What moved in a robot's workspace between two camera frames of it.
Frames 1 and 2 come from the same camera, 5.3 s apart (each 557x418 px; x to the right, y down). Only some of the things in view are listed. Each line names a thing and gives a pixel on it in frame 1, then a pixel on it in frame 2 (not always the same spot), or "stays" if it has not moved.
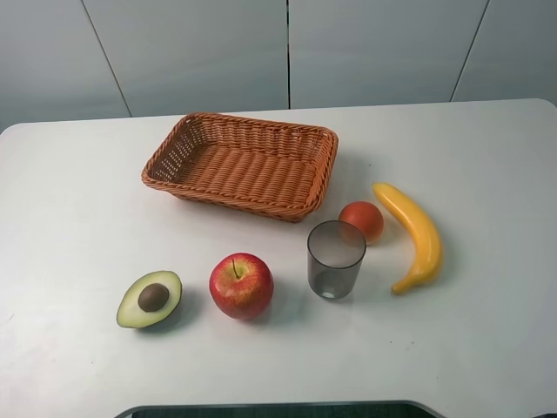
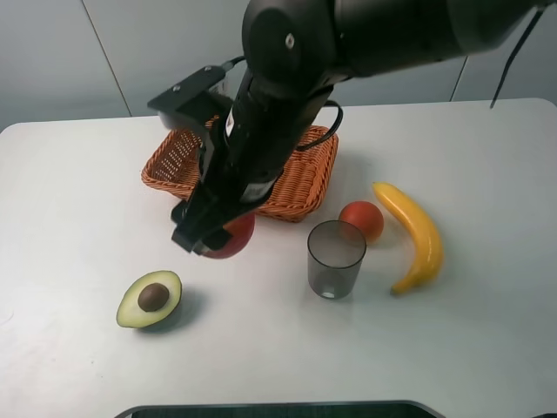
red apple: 242,285 → 242,228
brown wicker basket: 268,168 stays
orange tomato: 366,217 stays
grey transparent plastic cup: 335,252 stays
